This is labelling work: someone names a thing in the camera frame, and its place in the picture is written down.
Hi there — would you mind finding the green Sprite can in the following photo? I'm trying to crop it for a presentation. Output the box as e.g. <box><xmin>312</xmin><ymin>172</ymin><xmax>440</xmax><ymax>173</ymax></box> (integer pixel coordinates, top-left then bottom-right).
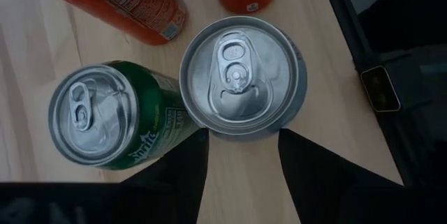
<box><xmin>47</xmin><ymin>59</ymin><xmax>202</xmax><ymax>171</ymax></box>

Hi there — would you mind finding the black aluminium table frame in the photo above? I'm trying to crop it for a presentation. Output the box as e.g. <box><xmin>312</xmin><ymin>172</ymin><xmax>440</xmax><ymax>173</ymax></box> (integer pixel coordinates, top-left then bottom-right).
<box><xmin>318</xmin><ymin>0</ymin><xmax>447</xmax><ymax>224</ymax></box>

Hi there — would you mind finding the silver soda can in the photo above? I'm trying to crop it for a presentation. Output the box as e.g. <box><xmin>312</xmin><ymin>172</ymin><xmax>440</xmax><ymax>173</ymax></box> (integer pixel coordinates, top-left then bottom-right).
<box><xmin>178</xmin><ymin>15</ymin><xmax>309</xmax><ymax>144</ymax></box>

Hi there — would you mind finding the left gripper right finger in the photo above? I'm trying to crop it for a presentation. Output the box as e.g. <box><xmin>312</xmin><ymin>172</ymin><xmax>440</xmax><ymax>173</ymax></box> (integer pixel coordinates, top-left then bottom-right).
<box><xmin>278</xmin><ymin>128</ymin><xmax>447</xmax><ymax>224</ymax></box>

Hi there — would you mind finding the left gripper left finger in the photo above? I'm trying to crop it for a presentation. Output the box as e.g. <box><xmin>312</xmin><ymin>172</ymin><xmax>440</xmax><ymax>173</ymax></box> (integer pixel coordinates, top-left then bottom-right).
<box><xmin>0</xmin><ymin>128</ymin><xmax>210</xmax><ymax>224</ymax></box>

